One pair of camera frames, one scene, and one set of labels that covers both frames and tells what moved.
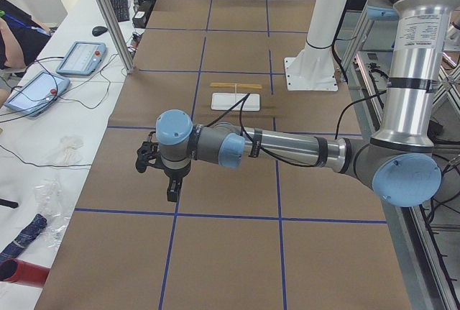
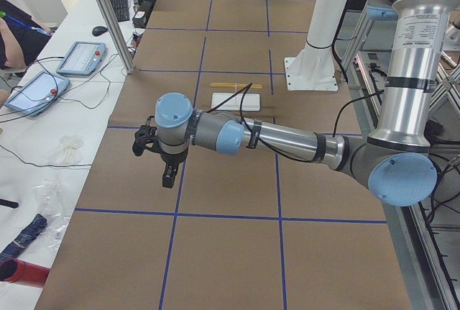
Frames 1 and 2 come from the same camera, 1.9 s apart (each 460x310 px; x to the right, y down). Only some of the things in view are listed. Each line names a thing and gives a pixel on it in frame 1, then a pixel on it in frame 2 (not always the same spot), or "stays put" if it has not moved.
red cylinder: x=14 y=270 stays put
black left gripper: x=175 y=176 -> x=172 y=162
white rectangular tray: x=226 y=101 stays put
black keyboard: x=119 y=1 stays put
